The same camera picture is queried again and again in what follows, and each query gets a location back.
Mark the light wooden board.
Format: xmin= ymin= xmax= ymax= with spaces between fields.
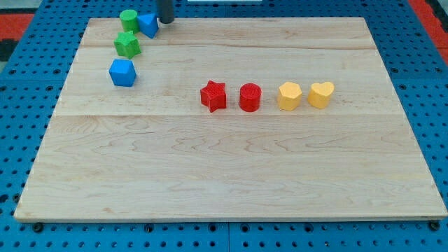
xmin=15 ymin=17 xmax=447 ymax=223

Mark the red star block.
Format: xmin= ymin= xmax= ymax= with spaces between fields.
xmin=200 ymin=80 xmax=227 ymax=113

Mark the red cylinder block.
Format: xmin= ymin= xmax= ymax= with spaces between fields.
xmin=239 ymin=83 xmax=262 ymax=112

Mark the yellow hexagon block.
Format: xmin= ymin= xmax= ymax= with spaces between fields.
xmin=277 ymin=82 xmax=302 ymax=111

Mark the yellow heart block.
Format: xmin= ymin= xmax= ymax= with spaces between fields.
xmin=307 ymin=82 xmax=335 ymax=109

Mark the blue hexagon block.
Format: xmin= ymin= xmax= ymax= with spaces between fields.
xmin=108 ymin=59 xmax=137 ymax=87

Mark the green star block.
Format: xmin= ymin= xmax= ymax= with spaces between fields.
xmin=113 ymin=31 xmax=141 ymax=59

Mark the blue triangle block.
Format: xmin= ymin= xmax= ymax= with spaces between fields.
xmin=137 ymin=13 xmax=159 ymax=39

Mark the green cylinder block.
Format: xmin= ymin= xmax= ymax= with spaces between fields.
xmin=119 ymin=9 xmax=139 ymax=34

